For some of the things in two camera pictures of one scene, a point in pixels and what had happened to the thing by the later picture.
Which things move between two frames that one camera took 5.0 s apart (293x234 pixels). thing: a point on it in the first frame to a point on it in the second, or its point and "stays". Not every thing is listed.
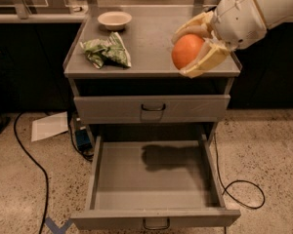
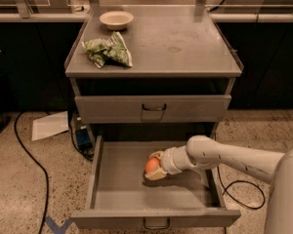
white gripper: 238,19 to 169,162
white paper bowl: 113,19 stays
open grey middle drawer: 157,184 stays
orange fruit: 185,49 to 151,165
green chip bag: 109,52 stays
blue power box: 82,137 stays
